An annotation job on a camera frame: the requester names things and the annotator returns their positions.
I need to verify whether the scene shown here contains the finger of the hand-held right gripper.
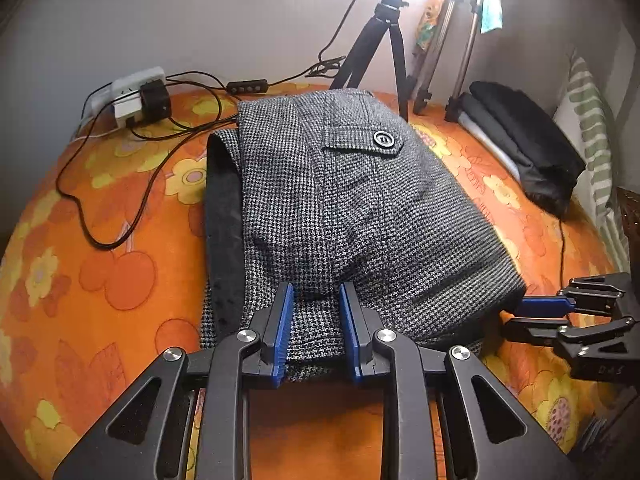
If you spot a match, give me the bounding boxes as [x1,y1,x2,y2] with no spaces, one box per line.
[511,272,640,322]
[501,316,640,382]

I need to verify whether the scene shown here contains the black inline cable controller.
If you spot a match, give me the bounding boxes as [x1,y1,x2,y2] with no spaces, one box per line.
[226,79,269,95]

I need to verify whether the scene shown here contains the grey houndstooth pants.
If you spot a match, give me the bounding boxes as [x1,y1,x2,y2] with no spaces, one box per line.
[199,87,527,381]

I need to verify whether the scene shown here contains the black power cable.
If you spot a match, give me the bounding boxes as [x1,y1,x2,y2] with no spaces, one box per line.
[56,71,241,251]

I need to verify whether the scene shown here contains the folded white cloth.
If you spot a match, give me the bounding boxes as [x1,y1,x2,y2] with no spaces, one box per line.
[457,109,524,182]

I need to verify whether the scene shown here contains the white charger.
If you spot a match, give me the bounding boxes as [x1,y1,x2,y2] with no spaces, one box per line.
[112,101,144,130]

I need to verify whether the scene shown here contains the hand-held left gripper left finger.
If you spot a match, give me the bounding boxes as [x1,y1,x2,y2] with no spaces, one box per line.
[52,281,296,480]

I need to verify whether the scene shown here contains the thin black cable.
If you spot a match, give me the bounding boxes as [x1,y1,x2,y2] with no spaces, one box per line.
[556,215,569,294]

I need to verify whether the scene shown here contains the white power strip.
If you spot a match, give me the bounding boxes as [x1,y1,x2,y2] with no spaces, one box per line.
[90,66,168,129]

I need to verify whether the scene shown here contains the floral hanging cloth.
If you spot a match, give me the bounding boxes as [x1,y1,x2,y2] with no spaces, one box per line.
[416,0,447,52]

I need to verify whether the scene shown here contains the white cable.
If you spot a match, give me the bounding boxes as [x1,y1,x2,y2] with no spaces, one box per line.
[75,114,121,144]

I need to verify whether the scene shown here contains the teal hanging cloth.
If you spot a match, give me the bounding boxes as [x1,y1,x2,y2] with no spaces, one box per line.
[479,0,505,35]

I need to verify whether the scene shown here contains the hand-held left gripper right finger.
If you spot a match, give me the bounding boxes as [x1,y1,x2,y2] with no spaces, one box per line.
[339,282,581,480]

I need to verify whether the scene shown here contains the green striped white cushion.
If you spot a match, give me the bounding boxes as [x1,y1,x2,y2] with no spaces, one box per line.
[552,52,632,272]

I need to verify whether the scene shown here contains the orange floral tablecloth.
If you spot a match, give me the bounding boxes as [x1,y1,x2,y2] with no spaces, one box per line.
[0,82,621,480]

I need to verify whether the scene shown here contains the black power adapter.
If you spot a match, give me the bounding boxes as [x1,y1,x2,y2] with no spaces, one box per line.
[139,81,174,122]

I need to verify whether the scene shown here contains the folded black clothes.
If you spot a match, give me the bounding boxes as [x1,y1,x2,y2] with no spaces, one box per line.
[460,81,586,219]

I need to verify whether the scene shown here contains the black tripod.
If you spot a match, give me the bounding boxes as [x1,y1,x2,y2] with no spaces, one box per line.
[327,0,414,124]

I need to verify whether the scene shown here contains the silver tripod stand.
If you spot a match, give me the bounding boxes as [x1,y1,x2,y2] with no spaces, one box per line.
[411,0,490,122]

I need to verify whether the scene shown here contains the black lamp cable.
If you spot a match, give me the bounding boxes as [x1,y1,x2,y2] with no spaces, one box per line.
[265,0,372,89]

